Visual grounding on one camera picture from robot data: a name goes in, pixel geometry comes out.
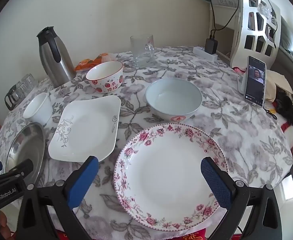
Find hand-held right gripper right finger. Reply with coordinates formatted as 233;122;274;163
201;157;287;240

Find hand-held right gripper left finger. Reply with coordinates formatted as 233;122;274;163
15;156;99;240

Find stainless steel plate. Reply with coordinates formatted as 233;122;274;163
5;122;46;188

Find pink floral round plate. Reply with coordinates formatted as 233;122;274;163
114;123;229;232

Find light blue bowl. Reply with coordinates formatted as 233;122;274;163
145;78;203;123

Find strawberry print bowl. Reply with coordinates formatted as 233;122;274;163
86;61;124;94

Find person's left hand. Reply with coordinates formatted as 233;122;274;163
0;210;17;240

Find square white plate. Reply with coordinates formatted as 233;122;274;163
48;95;122;163

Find grey floral tablecloth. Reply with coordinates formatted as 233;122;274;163
0;45;293;240

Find red printed table cover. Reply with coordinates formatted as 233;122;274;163
54;227;239;240

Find black cup holder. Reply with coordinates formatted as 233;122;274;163
4;85;18;111

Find small white bowl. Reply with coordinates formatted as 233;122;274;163
23;92;53;127

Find row of small glass cups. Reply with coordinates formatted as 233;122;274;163
10;74;37;103

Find white phone stand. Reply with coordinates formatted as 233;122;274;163
237;76;262;107

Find black gloves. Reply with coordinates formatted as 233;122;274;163
274;86;293;128

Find smartphone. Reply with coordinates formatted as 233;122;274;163
244;56;267;108

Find orange snack packet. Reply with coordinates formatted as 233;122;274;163
94;52;115;64
73;58;97;72

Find stainless steel thermos jug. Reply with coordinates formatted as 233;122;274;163
36;26;77;88

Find beige cloth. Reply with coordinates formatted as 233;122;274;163
265;70;293;103

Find clear glass mug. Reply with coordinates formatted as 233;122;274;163
130;34;157;68

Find white cutout shelf rack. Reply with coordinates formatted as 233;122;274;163
209;0;282;68

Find grey sofa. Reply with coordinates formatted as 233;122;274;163
278;15;293;70

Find black cable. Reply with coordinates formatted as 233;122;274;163
209;0;241;40

